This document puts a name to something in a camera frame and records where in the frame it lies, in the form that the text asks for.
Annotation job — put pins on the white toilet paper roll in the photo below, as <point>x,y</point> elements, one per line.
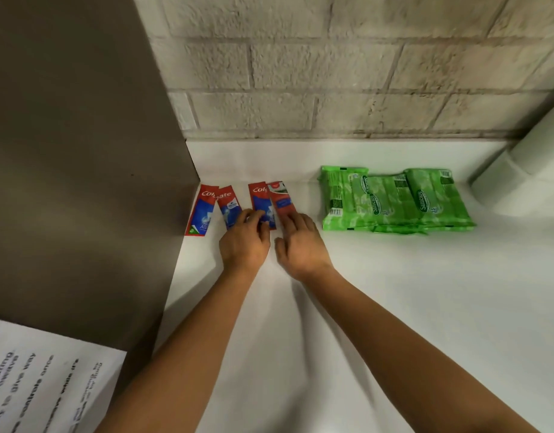
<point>534,198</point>
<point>495,180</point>

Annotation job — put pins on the person's left forearm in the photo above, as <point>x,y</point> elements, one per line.
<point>182,356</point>

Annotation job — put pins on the brown cabinet panel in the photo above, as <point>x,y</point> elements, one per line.
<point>78,175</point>

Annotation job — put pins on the group of white toilet rolls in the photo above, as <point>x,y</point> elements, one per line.
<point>540,139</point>

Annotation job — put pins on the white paper notice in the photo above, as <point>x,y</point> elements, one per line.
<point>42,383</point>

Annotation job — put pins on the person's right forearm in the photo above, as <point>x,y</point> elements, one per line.
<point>416,356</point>

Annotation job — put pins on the white countertop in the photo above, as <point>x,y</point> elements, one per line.
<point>439,311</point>

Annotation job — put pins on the group of green wipe packets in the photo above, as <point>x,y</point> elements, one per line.
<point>439,198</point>
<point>387,202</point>
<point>342,198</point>

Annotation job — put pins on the person's right hand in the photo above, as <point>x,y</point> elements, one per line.
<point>304,252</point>

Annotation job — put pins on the person's left hand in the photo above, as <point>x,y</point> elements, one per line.
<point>245,248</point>

